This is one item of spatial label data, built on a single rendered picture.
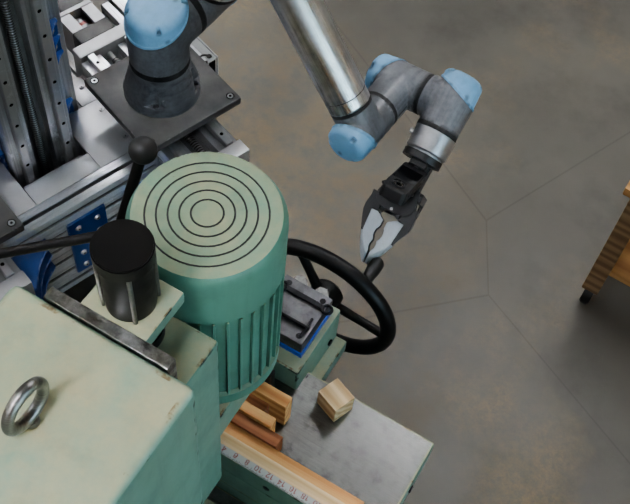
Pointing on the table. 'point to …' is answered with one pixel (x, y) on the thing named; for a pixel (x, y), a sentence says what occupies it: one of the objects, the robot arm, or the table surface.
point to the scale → (267, 476)
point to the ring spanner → (308, 299)
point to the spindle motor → (221, 257)
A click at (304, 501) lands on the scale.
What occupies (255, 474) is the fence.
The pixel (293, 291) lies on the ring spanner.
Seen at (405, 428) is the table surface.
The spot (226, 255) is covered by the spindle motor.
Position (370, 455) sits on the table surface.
